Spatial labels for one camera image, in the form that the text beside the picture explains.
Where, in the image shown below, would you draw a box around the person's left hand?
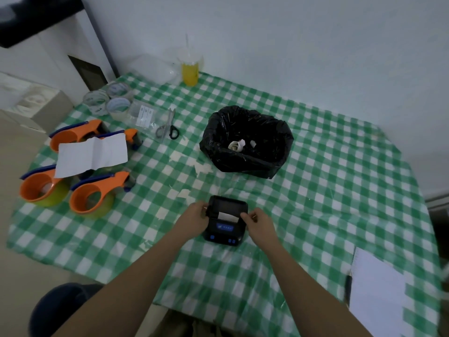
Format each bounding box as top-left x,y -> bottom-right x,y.
174,201 -> 210,241

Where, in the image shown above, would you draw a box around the person's right hand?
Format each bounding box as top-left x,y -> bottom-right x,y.
240,207 -> 281,247

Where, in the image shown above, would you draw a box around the black portable label printer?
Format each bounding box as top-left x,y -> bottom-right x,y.
202,195 -> 249,247

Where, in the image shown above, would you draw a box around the person's right forearm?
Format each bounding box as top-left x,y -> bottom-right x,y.
259,239 -> 373,337

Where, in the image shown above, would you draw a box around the person's left forearm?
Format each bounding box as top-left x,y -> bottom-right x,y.
52,229 -> 192,337

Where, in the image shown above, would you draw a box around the green checkered tablecloth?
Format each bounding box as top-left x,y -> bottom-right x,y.
7,72 -> 443,337

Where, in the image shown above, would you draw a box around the black plastic bag bin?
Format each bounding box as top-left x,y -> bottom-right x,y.
199,105 -> 294,179

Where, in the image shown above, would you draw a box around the orange tape dispenser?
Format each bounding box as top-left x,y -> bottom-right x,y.
49,119 -> 110,152
95,128 -> 142,151
20,164 -> 72,207
69,171 -> 136,218

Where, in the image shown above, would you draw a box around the clear plastic bag with labels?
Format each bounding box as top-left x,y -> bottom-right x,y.
123,99 -> 165,129

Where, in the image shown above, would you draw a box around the white paper sheet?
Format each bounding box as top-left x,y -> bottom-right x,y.
54,133 -> 129,179

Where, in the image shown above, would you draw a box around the plastic cup with yellow drink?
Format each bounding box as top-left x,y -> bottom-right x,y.
176,48 -> 204,87

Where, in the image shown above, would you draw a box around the white notepad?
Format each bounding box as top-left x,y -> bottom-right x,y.
349,247 -> 407,337

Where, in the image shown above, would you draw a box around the person's dark trouser leg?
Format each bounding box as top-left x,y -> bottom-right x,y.
29,283 -> 104,337

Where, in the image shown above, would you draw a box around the cardboard box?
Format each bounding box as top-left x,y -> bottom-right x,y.
0,72 -> 73,134

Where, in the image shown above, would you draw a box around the scissors with black handles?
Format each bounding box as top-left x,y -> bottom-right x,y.
155,108 -> 180,140

